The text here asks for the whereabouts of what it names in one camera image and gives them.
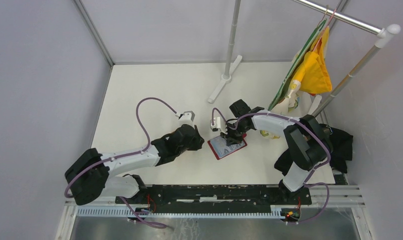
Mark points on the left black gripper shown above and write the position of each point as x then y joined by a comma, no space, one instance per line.
198,141

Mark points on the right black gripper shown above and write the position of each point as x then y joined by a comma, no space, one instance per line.
230,139

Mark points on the red card holder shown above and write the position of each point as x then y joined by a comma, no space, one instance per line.
220,149

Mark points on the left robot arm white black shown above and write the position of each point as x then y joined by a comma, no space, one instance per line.
95,174

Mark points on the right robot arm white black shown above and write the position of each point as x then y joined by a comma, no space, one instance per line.
309,147

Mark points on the green patterned hanging garment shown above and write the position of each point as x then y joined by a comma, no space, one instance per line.
285,89

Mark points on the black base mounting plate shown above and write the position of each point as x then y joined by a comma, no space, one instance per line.
217,199

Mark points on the yellow hanging garment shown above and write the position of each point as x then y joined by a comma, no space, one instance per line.
312,73

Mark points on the black cloth pile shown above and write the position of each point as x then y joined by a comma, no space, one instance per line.
342,143

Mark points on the metal clothes rack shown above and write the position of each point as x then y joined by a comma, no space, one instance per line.
384,36

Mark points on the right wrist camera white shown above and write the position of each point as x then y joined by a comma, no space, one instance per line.
218,125

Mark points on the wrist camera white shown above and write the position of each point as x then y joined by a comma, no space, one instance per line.
218,125
187,118

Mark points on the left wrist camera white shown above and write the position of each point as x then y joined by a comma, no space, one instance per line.
187,118

